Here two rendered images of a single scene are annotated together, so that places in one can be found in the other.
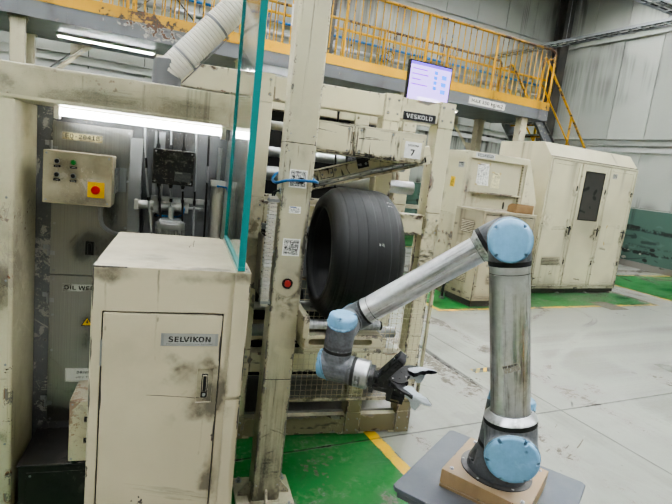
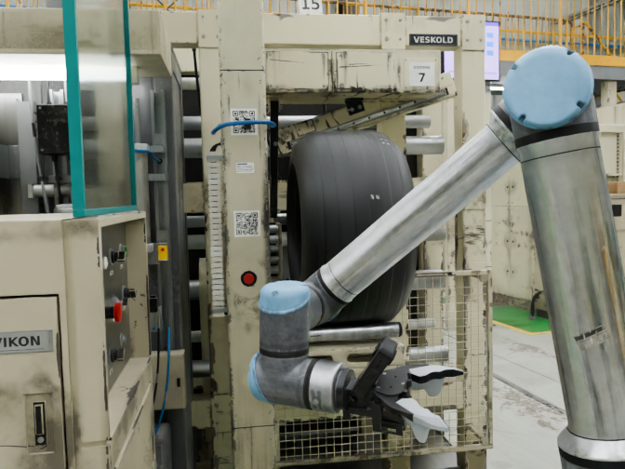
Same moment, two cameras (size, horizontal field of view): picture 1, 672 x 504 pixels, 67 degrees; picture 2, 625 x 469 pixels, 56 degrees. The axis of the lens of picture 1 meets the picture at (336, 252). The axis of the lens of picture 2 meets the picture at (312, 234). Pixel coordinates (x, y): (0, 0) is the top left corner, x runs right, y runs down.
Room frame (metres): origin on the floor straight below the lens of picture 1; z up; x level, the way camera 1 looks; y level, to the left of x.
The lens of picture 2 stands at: (0.48, -0.27, 1.29)
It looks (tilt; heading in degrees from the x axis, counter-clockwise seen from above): 4 degrees down; 9
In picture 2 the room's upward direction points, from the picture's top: 1 degrees counter-clockwise
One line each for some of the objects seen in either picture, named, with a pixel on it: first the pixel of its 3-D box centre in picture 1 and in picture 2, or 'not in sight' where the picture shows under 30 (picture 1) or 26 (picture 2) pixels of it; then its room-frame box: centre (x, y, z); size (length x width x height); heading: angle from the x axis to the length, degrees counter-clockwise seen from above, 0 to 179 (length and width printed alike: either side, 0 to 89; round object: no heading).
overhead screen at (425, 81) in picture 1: (427, 88); (470, 50); (6.20, -0.85, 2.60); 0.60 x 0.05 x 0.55; 117
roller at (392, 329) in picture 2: (344, 324); (341, 332); (2.15, -0.07, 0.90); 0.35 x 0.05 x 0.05; 107
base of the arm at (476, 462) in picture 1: (499, 455); not in sight; (1.55, -0.61, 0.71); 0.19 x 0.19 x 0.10
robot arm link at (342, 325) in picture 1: (341, 331); (286, 316); (1.53, -0.05, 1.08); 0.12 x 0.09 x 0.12; 165
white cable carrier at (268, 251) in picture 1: (269, 251); (218, 234); (2.13, 0.28, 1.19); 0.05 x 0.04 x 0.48; 17
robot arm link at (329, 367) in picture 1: (336, 366); (286, 378); (1.52, -0.04, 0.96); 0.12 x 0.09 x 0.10; 77
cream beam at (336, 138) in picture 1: (360, 142); (347, 78); (2.60, -0.06, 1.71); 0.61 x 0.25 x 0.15; 107
